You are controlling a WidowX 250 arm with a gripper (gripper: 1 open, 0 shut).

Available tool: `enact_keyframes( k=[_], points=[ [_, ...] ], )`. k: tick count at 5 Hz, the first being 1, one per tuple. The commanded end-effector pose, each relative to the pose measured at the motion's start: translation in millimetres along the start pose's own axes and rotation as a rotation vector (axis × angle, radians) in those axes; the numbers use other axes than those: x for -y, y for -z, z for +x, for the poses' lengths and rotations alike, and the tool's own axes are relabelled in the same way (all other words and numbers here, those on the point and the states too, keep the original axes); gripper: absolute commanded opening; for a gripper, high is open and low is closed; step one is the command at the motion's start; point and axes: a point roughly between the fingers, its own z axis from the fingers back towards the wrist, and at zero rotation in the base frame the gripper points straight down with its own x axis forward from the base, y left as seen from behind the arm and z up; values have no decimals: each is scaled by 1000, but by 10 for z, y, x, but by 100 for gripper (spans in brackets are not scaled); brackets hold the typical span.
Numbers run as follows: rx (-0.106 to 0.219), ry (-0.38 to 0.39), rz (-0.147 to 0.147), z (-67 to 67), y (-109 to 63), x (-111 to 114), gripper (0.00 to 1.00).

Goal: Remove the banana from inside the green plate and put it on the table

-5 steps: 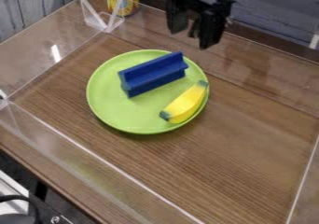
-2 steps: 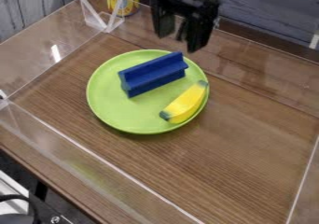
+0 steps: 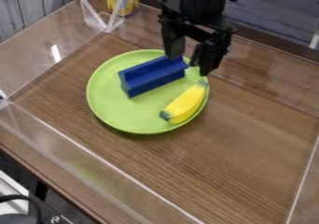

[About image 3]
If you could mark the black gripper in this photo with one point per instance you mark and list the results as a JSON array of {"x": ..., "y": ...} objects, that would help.
[{"x": 197, "y": 19}]

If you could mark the yellow toy banana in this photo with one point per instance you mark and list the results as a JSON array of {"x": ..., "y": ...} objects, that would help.
[{"x": 186, "y": 104}]

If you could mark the green round plate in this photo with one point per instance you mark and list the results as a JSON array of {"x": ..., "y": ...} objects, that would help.
[{"x": 137, "y": 115}]

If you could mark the blue plastic block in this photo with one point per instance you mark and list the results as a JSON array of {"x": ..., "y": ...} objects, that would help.
[{"x": 153, "y": 74}]

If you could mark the clear acrylic corner bracket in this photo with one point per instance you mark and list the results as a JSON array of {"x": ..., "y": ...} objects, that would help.
[{"x": 102, "y": 20}]

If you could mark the clear acrylic tray wall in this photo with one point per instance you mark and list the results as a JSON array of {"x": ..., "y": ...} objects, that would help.
[{"x": 240, "y": 166}]

